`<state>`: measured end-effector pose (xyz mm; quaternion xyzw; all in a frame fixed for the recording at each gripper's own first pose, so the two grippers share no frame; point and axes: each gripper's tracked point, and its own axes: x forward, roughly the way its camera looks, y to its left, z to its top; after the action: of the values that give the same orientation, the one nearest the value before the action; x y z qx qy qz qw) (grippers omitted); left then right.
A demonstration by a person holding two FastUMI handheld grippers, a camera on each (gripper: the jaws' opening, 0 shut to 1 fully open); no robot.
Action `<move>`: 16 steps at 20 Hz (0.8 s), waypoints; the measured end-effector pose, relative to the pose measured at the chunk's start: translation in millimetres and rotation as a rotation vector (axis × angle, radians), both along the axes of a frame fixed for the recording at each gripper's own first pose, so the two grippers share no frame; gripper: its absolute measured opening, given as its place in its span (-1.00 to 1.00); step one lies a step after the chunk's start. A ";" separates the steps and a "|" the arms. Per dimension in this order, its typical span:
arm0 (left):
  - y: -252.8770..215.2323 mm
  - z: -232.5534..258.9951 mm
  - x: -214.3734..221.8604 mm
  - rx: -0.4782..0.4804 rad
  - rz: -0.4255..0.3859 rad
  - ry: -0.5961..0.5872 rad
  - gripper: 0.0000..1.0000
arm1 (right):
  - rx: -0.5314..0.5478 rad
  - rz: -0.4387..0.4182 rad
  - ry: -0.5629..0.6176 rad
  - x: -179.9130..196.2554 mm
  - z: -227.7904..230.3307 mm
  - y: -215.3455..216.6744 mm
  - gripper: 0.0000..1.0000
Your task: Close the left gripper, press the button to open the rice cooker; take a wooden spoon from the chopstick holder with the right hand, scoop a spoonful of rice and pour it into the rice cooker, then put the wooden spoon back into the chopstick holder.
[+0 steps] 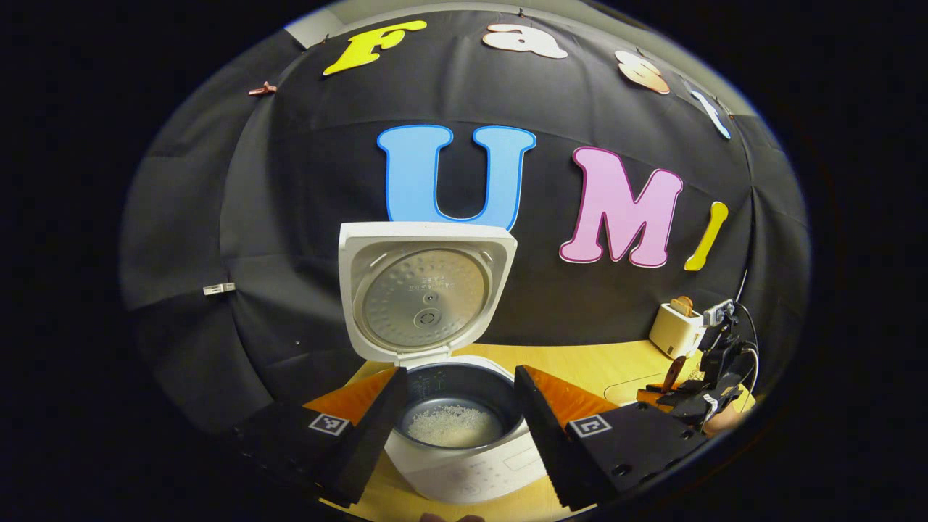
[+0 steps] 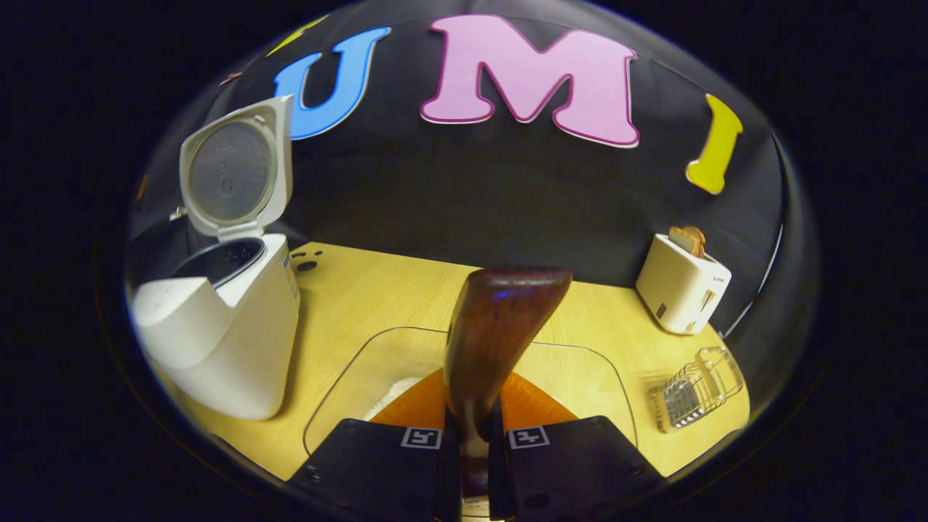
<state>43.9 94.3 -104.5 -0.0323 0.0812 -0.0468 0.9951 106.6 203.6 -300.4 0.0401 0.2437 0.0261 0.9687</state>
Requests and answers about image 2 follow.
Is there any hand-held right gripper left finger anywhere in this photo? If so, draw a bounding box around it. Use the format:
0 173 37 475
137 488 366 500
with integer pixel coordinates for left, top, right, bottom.
286 368 462 522

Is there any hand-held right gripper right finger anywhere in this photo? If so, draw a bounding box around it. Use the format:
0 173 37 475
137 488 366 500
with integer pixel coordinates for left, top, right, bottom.
487 371 664 522

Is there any clear plastic container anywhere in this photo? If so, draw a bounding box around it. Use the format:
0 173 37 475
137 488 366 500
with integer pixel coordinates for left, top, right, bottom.
303 326 639 457

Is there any metal wire chopstick holder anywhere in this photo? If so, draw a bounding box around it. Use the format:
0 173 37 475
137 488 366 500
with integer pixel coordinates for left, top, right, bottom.
649 346 745 434

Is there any black backdrop cloth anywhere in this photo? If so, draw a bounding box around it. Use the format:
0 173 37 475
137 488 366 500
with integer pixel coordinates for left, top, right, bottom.
127 0 805 341

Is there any white rice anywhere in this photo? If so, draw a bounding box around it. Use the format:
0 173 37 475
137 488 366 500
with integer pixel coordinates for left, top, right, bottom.
362 376 426 422

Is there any white rice cooker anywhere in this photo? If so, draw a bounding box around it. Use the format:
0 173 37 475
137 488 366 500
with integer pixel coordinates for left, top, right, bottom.
130 94 302 421

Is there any white toaster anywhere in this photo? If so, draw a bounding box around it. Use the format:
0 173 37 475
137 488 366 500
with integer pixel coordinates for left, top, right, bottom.
636 232 733 336

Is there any white cable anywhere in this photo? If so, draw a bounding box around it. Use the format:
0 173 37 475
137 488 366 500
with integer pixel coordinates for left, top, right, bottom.
721 225 785 340

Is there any brown wooden spoon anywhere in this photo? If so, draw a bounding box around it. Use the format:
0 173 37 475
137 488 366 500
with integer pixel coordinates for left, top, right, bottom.
444 267 573 501

